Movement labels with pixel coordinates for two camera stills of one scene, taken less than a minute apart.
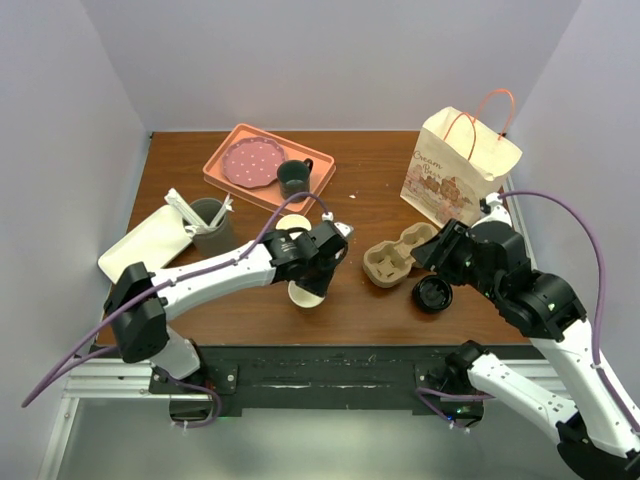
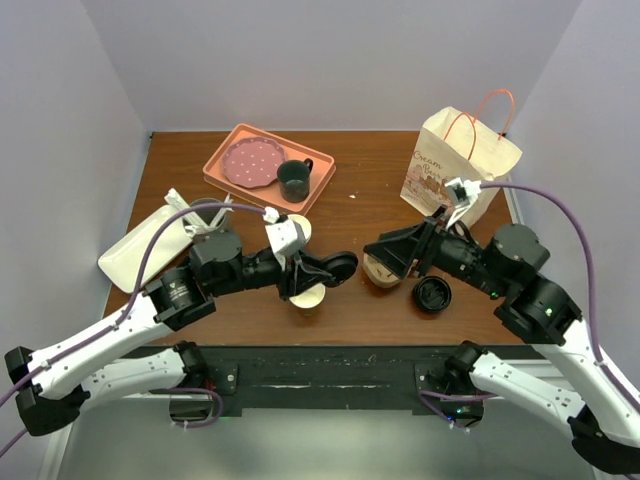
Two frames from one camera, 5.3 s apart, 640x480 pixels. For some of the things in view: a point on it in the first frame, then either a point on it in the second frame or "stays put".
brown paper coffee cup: x=302 y=299 stays put
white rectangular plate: x=153 y=241 stays put
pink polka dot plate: x=252 y=162 stays put
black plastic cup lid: x=432 y=293 → x=341 y=265
